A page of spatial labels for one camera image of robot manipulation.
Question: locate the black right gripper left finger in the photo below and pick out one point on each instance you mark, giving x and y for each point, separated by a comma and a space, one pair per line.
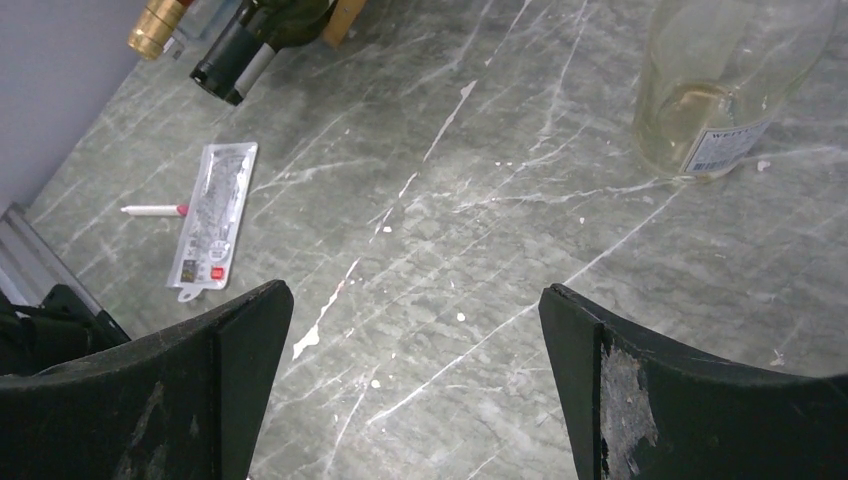
186, 402

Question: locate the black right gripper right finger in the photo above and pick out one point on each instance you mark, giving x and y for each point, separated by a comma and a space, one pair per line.
640, 405

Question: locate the dark green wine bottle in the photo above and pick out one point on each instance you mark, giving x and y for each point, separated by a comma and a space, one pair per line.
280, 24

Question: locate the clear round glass bottle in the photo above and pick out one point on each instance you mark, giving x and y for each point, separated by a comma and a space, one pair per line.
715, 74

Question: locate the blue labelled clear bottle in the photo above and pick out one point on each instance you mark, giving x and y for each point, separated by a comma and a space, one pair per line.
200, 25

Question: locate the red wine bottle gold cap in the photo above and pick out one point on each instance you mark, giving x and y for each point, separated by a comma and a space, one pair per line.
155, 26

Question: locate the wooden wine rack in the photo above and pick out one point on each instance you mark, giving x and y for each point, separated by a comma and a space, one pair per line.
341, 20

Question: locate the clear plastic blister package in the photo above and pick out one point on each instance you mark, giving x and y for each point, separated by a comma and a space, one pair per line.
210, 230

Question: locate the white pink marker pen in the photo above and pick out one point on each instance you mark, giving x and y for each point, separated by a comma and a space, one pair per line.
179, 210

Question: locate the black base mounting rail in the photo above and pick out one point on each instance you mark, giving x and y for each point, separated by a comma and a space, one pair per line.
47, 316

